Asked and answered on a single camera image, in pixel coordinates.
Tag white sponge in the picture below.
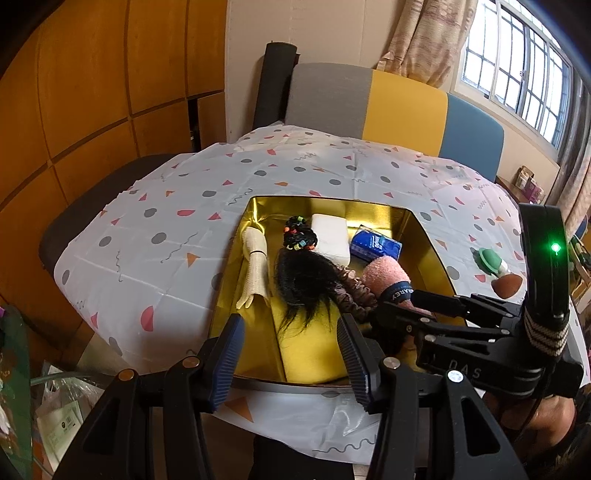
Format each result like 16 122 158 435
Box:
310 213 352 268

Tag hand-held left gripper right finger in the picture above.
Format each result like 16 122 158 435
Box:
336 313 529 480

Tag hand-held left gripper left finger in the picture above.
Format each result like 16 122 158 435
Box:
53 313 246 480

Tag black rolled mat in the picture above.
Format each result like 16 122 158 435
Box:
252 42 298 130

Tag wooden wardrobe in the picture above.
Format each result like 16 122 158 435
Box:
0 0 229 324

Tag pink satin scrunchie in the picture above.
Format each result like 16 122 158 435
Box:
335 268 379 324

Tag patterned white tablecloth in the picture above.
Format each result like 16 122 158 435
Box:
53 128 591 467

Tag beige knitted sleeve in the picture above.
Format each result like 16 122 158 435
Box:
236 226 271 311

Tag purple packets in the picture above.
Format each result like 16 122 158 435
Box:
512 166 546 204

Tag multicolour sofa backrest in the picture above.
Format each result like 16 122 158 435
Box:
284 62 505 183

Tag blue tissue packet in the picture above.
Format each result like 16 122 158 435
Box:
349 224 402 261

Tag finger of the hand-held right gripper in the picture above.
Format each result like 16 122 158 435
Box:
370 301 509 346
411 290 526 330

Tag yellow sponge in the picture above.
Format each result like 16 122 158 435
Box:
270 295 370 386

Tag gold box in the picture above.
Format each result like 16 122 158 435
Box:
208 195 467 386

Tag pink towel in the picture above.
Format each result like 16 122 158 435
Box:
362 256 435 319

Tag person's right forearm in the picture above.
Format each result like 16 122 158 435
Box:
480 392 591 480

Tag glass side table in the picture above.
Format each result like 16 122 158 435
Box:
0 305 33 480

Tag black wig with coloured beads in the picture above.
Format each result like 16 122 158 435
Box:
273 215 345 344

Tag clear plastic bags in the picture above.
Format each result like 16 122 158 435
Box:
30 360 107 476

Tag window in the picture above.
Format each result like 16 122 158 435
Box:
455 0 585 151

